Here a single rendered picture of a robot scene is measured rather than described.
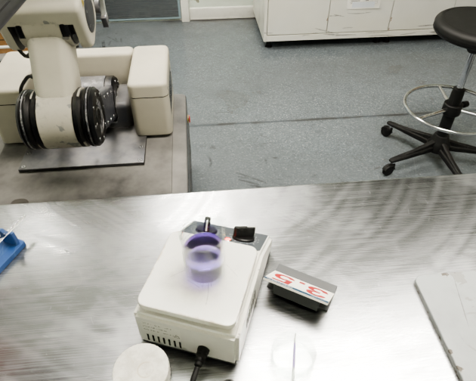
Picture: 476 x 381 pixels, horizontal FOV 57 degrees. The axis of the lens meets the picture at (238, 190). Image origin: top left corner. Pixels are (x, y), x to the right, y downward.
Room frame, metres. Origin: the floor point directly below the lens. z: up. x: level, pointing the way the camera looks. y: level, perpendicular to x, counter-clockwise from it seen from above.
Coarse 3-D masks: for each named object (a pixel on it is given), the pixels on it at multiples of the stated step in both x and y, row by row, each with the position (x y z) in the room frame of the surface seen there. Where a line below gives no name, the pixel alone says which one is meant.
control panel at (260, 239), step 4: (228, 228) 0.45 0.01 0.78; (232, 228) 0.45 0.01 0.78; (228, 232) 0.44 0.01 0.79; (232, 232) 0.44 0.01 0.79; (228, 236) 0.42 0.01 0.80; (232, 236) 0.42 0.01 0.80; (256, 236) 0.43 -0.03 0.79; (260, 236) 0.43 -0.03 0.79; (264, 236) 0.44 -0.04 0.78; (228, 240) 0.40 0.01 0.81; (232, 240) 0.41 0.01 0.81; (236, 240) 0.41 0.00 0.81; (256, 240) 0.42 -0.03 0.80; (260, 240) 0.42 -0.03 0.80; (264, 240) 0.42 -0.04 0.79; (244, 244) 0.40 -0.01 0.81; (248, 244) 0.40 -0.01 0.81; (252, 244) 0.40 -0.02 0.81; (256, 244) 0.40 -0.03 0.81; (260, 244) 0.40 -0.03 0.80; (256, 248) 0.39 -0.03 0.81; (260, 248) 0.39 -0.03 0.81
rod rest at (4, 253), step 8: (0, 232) 0.44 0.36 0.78; (8, 240) 0.44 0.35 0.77; (16, 240) 0.44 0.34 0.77; (0, 248) 0.43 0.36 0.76; (8, 248) 0.43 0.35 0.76; (16, 248) 0.43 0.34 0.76; (0, 256) 0.42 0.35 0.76; (8, 256) 0.42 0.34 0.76; (0, 264) 0.40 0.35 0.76; (8, 264) 0.41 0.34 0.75; (0, 272) 0.39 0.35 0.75
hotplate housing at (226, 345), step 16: (256, 272) 0.35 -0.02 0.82; (256, 288) 0.34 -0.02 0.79; (144, 320) 0.28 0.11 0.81; (160, 320) 0.28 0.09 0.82; (176, 320) 0.27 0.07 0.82; (240, 320) 0.28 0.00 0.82; (144, 336) 0.28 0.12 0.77; (160, 336) 0.28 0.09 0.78; (176, 336) 0.27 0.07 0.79; (192, 336) 0.26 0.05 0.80; (208, 336) 0.26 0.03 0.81; (224, 336) 0.26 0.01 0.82; (240, 336) 0.26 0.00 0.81; (192, 352) 0.27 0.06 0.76; (208, 352) 0.26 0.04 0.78; (224, 352) 0.25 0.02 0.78; (240, 352) 0.26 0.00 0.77
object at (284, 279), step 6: (270, 276) 0.37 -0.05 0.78; (276, 276) 0.37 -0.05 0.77; (282, 276) 0.38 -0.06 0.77; (282, 282) 0.35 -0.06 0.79; (288, 282) 0.36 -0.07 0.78; (294, 282) 0.36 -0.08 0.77; (300, 282) 0.37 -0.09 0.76; (300, 288) 0.35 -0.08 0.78; (306, 288) 0.35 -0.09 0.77; (312, 288) 0.36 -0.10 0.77; (318, 288) 0.36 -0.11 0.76; (312, 294) 0.33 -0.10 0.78; (318, 294) 0.34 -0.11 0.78; (324, 294) 0.34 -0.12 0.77; (330, 294) 0.35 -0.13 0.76
